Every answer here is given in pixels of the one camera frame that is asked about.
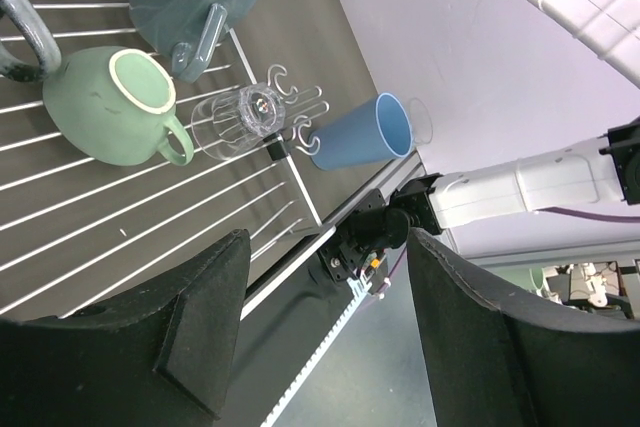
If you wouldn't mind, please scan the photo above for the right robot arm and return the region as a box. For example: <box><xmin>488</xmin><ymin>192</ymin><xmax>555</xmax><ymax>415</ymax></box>
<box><xmin>339</xmin><ymin>0</ymin><xmax>639</xmax><ymax>174</ymax></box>

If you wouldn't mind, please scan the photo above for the metal wire dish rack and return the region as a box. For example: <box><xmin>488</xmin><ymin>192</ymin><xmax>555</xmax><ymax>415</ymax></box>
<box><xmin>1</xmin><ymin>0</ymin><xmax>322</xmax><ymax>321</ymax></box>

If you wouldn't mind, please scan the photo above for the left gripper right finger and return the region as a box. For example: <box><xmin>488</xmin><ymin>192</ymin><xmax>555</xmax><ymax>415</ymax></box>
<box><xmin>407</xmin><ymin>228</ymin><xmax>639</xmax><ymax>426</ymax></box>

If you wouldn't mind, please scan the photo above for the clear glass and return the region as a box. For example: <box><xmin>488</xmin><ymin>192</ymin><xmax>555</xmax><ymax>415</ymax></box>
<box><xmin>191</xmin><ymin>83</ymin><xmax>286</xmax><ymax>161</ymax></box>

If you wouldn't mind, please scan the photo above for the mint green cup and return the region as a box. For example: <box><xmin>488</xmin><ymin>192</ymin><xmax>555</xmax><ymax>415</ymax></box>
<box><xmin>43</xmin><ymin>46</ymin><xmax>194</xmax><ymax>166</ymax></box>

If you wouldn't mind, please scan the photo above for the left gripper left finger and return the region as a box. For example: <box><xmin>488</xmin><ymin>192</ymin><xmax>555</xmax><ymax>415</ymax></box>
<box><xmin>1</xmin><ymin>230</ymin><xmax>250</xmax><ymax>426</ymax></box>

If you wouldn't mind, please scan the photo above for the blue plastic cup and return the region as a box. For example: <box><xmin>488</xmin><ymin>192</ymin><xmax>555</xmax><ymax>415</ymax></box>
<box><xmin>311</xmin><ymin>92</ymin><xmax>413</xmax><ymax>171</ymax></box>

